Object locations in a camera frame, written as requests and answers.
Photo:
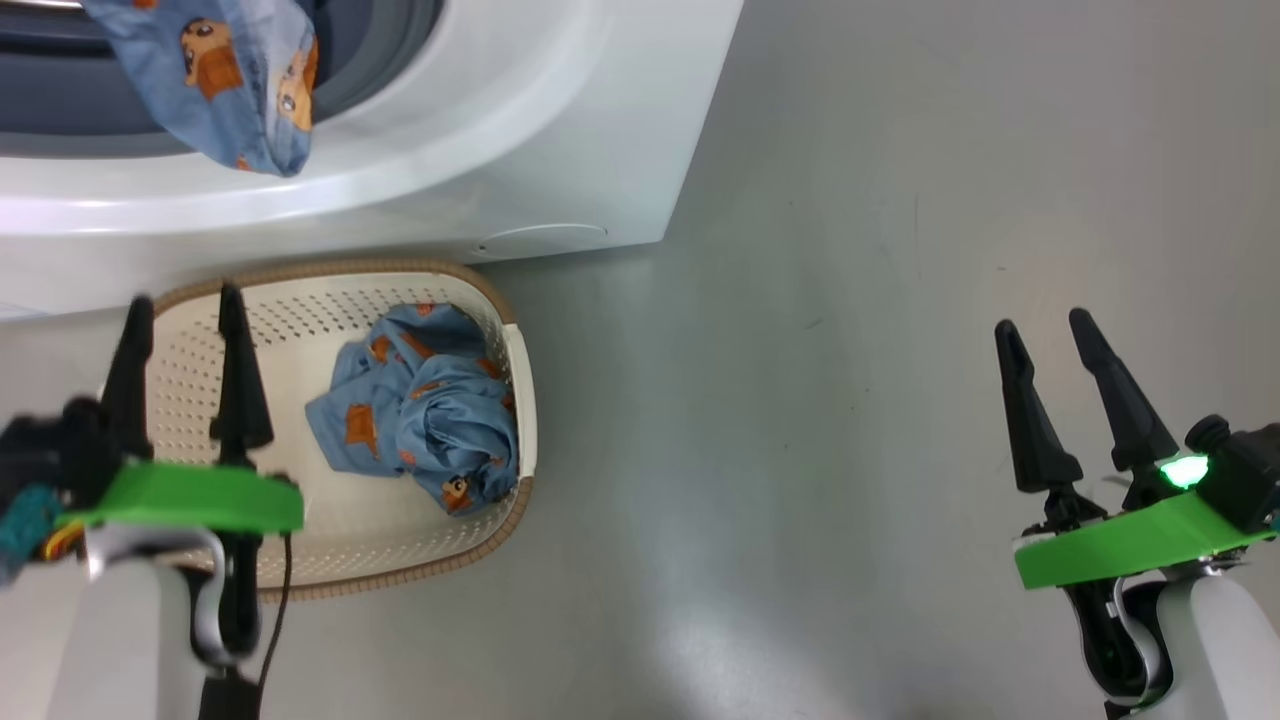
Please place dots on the white washing machine body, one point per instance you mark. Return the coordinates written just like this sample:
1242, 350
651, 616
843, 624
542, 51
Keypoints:
560, 120

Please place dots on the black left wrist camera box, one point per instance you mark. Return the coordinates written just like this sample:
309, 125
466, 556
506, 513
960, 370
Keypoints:
55, 445

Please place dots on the blue bear print garment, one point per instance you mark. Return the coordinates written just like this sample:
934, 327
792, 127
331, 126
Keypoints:
230, 100
440, 410

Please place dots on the round white filter cover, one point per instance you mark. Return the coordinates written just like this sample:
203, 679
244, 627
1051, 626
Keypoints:
540, 240

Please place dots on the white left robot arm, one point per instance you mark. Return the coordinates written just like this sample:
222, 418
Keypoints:
100, 640

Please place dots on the grey rubber door gasket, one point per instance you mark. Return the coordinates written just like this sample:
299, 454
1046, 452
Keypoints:
390, 40

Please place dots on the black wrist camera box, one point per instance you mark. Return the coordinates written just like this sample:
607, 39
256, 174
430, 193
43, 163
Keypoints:
1240, 470
55, 445

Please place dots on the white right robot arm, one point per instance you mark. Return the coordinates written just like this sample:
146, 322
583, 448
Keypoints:
1210, 650

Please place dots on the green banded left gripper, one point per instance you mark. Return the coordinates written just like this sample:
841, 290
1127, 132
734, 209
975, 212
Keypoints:
190, 497

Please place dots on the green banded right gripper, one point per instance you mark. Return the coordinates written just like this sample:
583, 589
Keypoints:
1130, 545

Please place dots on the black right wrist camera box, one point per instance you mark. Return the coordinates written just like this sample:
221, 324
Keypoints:
1240, 470

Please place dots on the cream perforated laundry basket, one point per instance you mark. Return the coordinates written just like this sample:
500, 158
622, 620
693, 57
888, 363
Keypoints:
380, 530

